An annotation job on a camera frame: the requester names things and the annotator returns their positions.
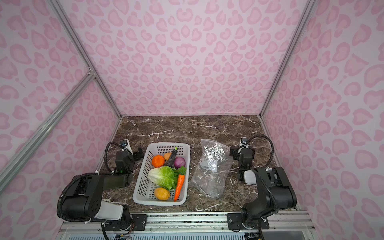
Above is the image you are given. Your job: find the dark eggplant toy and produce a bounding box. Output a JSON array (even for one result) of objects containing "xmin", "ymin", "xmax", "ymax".
[{"xmin": 167, "ymin": 147, "xmax": 178, "ymax": 168}]

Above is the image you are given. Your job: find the white perforated plastic basket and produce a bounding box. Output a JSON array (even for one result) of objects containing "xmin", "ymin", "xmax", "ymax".
[{"xmin": 133, "ymin": 143, "xmax": 191, "ymax": 206}]

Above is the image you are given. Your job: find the purple onion toy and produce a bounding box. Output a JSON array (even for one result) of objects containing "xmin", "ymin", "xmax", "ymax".
[{"xmin": 174, "ymin": 157, "xmax": 186, "ymax": 169}]

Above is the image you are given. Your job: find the clear zip top bag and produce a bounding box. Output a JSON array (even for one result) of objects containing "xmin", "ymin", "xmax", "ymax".
[{"xmin": 192, "ymin": 139, "xmax": 233, "ymax": 199}]

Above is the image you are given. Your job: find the orange carrot toy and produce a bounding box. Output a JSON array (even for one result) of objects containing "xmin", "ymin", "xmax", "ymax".
[{"xmin": 174, "ymin": 166, "xmax": 187, "ymax": 201}]

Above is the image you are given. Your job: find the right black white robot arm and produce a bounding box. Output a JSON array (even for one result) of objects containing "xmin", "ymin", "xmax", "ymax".
[{"xmin": 233, "ymin": 147, "xmax": 297, "ymax": 228}]

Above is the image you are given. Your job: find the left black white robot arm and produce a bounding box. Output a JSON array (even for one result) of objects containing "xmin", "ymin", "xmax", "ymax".
[{"xmin": 57, "ymin": 148, "xmax": 145, "ymax": 231}]

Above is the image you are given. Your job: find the orange tomato toy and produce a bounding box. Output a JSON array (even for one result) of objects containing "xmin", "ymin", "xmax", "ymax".
[{"xmin": 152, "ymin": 155, "xmax": 166, "ymax": 168}]

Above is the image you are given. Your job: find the small orange fruit toy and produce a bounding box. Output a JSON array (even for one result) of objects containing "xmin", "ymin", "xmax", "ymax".
[{"xmin": 164, "ymin": 153, "xmax": 172, "ymax": 161}]

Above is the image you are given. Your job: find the green lettuce toy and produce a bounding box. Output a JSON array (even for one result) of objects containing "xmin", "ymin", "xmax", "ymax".
[{"xmin": 148, "ymin": 166, "xmax": 178, "ymax": 191}]

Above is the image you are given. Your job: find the yellow potato toy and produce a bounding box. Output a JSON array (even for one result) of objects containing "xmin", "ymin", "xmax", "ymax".
[{"xmin": 154, "ymin": 188, "xmax": 170, "ymax": 201}]

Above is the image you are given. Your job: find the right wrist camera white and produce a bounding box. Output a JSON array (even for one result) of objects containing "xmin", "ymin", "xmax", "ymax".
[{"xmin": 239, "ymin": 137, "xmax": 248, "ymax": 148}]

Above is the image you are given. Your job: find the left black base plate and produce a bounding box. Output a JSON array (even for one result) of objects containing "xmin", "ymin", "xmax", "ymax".
[{"xmin": 105, "ymin": 214, "xmax": 147, "ymax": 232}]

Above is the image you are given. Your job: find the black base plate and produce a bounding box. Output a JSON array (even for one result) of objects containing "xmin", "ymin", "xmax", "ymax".
[
  {"xmin": 105, "ymin": 214, "xmax": 147, "ymax": 232},
  {"xmin": 226, "ymin": 213, "xmax": 270, "ymax": 232}
]

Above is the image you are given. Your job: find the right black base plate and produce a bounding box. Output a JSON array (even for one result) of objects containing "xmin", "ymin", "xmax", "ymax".
[{"xmin": 226, "ymin": 213, "xmax": 270, "ymax": 232}]

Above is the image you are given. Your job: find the aluminium front rail frame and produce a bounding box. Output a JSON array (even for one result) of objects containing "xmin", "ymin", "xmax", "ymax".
[{"xmin": 57, "ymin": 211, "xmax": 319, "ymax": 240}]

